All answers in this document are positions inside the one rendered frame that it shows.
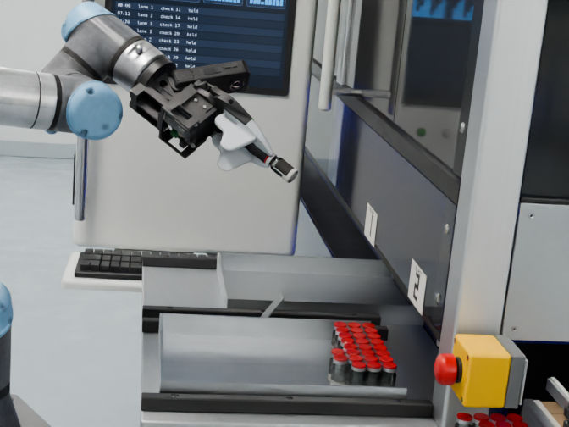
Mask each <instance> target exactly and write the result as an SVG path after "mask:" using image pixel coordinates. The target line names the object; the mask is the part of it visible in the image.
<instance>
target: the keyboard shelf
mask: <svg viewBox="0 0 569 427"><path fill-rule="evenodd" d="M113 250H121V251H122V254H123V251H131V254H132V252H133V251H138V252H141V255H142V252H150V254H152V252H160V255H161V252H165V251H149V250H134V249H118V248H114V249H113ZM168 253H169V255H170V253H178V254H179V255H180V253H185V254H188V256H189V254H194V253H193V252H168ZM79 256H80V252H72V253H71V254H70V256H69V261H68V263H67V266H66V269H65V271H64V276H63V278H62V281H61V287H62V288H64V289H76V290H93V291H127V292H142V280H119V279H102V278H86V277H75V276H74V274H75V268H76V264H77V262H78V259H79Z"/></svg>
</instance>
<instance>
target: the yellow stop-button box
mask: <svg viewBox="0 0 569 427"><path fill-rule="evenodd" d="M453 355H454V356H455V357H456V364H457V375H456V382H455V384H454V385H451V388H452V389H453V391H454V392H455V394H456V395H457V397H458V398H459V400H460V401H461V403H462V405H463V406H464V407H469V408H502V407H504V408H518V403H519V398H520V392H521V387H522V377H523V370H524V365H525V359H526V357H525V355H524V354H523V353H522V352H521V350H520V349H519V348H518V347H517V346H516V345H515V343H514V342H513V341H512V340H511V339H510V338H509V336H508V335H496V336H493V335H466V334H457V335H456V336H455V339H454V347H453Z"/></svg>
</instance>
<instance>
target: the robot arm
mask: <svg viewBox="0 0 569 427"><path fill-rule="evenodd" d="M66 17H67V19H66V20H65V21H64V22H63V24H62V27H61V36H62V38H63V40H64V41H65V44H64V46H63V48H62V49H61V50H60V51H59V52H58V53H57V54H56V55H55V56H54V58H53V59H52V60H51V61H50V62H49V63H48V64H47V65H46V66H45V67H44V69H43V70H42V71H41V72H35V71H29V70H22V69H11V68H4V67H0V125H3V126H11V127H19V128H27V129H35V130H44V131H45V132H46V133H48V134H50V135H54V134H56V133H57V132H65V133H74V134H76V135H77V136H78V137H80V138H83V139H88V140H93V141H98V140H102V139H105V138H107V137H109V136H111V135H112V134H113V133H114V132H115V131H116V130H117V129H118V128H119V125H120V123H121V120H122V118H123V105H122V103H121V100H120V98H119V96H118V95H117V94H116V92H115V91H113V90H112V89H111V88H110V87H109V86H108V85H107V84H105V83H103V81H104V80H105V79H106V77H107V76H108V77H109V78H111V79H112V80H114V81H115V82H116V83H117V84H119V85H120V86H121V87H123V88H124V89H125V90H126V91H127V92H128V93H129V94H130V98H131V100H130V105H129V107H131V108H132V109H133V110H135V111H136V112H137V113H138V114H139V115H140V116H141V117H143V118H144V119H145V120H147V121H148V122H149V123H150V124H152V125H153V126H154V127H155V128H157V129H158V130H159V135H158V138H159V139H161V140H162V141H163V142H164V143H166V144H167V145H168V146H169V147H171V148H172V149H173V150H175V151H176V152H177V153H178V154H179V155H180V156H181V157H183V158H184V159H186V158H187V157H189V156H190V155H191V154H192V153H193V152H194V151H195V150H196V148H198V147H199V146H200V145H201V144H203V143H204V142H205V141H206V139H207V138H208V137H209V136H210V137H211V138H212V144H213V145H214V146H215V147H216V148H217V149H218V150H219V151H220V156H219V158H218V167H219V168H220V169H221V170H223V171H231V170H232V169H236V168H238V167H240V166H241V165H243V164H247V163H249V162H251V163H254V164H256V165H259V166H262V167H265V168H269V167H270V166H269V167H268V166H267V165H266V164H265V163H264V160H265V158H266V157H267V156H269V157H272V156H273V150H272V148H271V147H270V144H269V142H268V140H267V139H266V137H265V136H264V134H263V133H262V131H261V130H260V128H259V127H258V126H257V124H256V123H255V122H254V121H253V120H252V118H251V116H250V115H249V114H248V113H247V112H246V111H245V110H244V109H243V107H242V106H241V105H240V104H239V103H238V102H237V101H236V100H235V99H234V98H233V97H232V96H230V95H229V94H230V93H235V92H244V91H245V90H246V89H247V87H248V83H249V79H250V75H251V73H250V70H249V68H248V66H247V63H246V61H245V60H240V61H234V62H228V63H222V64H212V65H206V66H201V67H195V68H189V69H178V70H177V69H176V65H175V64H174V63H173V62H172V61H170V60H169V59H168V58H167V56H166V55H164V54H163V53H162V52H160V51H159V50H158V49H157V48H155V47H154V46H153V45H152V44H151V43H150V42H148V41H147V40H145V39H144V38H143V37H142V36H140V35H139V34H137V33H136V32H135V31H134V30H132V29H131V28H130V27H129V26H128V25H126V24H125V23H124V22H123V21H121V20H120V19H119V17H118V16H117V15H115V14H113V13H110V12H109V11H108V10H106V9H105V8H104V7H102V6H100V5H99V4H97V3H94V2H84V3H80V4H79V5H77V6H76V7H74V8H73V9H72V10H71V11H70V12H69V13H68V15H67V16H66ZM167 128H168V129H167ZM166 129H167V130H166ZM172 138H175V139H176V138H179V139H180V143H179V146H181V147H182V148H183V149H184V148H185V147H187V146H188V147H187V148H186V149H184V150H183V151H182V152H181V151H180V150H178V149H177V148H176V147H174V146H173V145H172V144H171V143H170V142H169V141H170V140H171V139H172ZM13 317H14V310H13V306H12V300H11V295H10V292H9V290H8V288H7V287H6V286H5V285H4V284H3V283H2V282H1V281H0V427H21V425H20V422H19V418H18V415H17V413H16V410H15V407H14V403H13V400H12V397H11V395H10V369H11V329H12V322H13Z"/></svg>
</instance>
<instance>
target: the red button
mask: <svg viewBox="0 0 569 427"><path fill-rule="evenodd" d="M456 375H457V364H456V357H455V356H454V355H453V354H452V353H441V354H440V355H438V356H437V358H436V360H435V362H434V376H435V379H436V381H437V382H438V383H439V384H441V385H454V384H455V382H456Z"/></svg>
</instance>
